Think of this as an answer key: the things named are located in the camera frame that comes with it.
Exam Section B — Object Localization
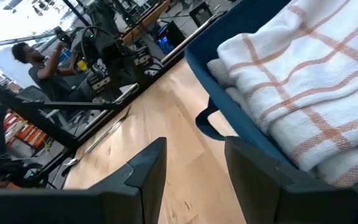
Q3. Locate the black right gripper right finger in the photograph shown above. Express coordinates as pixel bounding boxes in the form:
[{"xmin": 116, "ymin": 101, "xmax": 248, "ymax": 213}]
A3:
[{"xmin": 224, "ymin": 136, "xmax": 358, "ymax": 224}]

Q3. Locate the black computer with blue light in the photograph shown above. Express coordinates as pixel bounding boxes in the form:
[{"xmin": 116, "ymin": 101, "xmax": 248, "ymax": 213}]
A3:
[{"xmin": 155, "ymin": 21, "xmax": 188, "ymax": 56}]

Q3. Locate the grey office chair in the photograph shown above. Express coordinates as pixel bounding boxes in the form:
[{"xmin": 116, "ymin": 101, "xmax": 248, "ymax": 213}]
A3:
[{"xmin": 16, "ymin": 85, "xmax": 74, "ymax": 125}]

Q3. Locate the black box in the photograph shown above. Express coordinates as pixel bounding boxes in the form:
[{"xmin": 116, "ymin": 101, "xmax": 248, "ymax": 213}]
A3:
[{"xmin": 188, "ymin": 1, "xmax": 214, "ymax": 28}]

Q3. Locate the navy blue fabric bin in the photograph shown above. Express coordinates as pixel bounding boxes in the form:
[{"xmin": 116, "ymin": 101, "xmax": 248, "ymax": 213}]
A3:
[{"xmin": 184, "ymin": 0, "xmax": 301, "ymax": 170}]

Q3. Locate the white towel with red checks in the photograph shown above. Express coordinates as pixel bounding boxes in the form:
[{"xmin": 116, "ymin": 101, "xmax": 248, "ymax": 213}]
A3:
[{"xmin": 218, "ymin": 0, "xmax": 358, "ymax": 187}]

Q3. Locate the wooden workbench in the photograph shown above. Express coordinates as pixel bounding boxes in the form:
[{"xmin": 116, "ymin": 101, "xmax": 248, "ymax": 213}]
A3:
[{"xmin": 121, "ymin": 0, "xmax": 171, "ymax": 46}]

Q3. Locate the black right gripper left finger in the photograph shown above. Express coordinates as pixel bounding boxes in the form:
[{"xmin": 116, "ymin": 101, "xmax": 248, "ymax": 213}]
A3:
[{"xmin": 0, "ymin": 136, "xmax": 168, "ymax": 224}]

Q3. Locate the person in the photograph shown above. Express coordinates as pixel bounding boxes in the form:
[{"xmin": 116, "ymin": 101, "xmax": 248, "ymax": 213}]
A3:
[{"xmin": 11, "ymin": 40, "xmax": 85, "ymax": 103}]

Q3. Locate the stack of orange boxes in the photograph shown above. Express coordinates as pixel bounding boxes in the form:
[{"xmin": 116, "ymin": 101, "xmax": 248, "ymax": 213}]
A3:
[{"xmin": 3, "ymin": 111, "xmax": 48, "ymax": 149}]

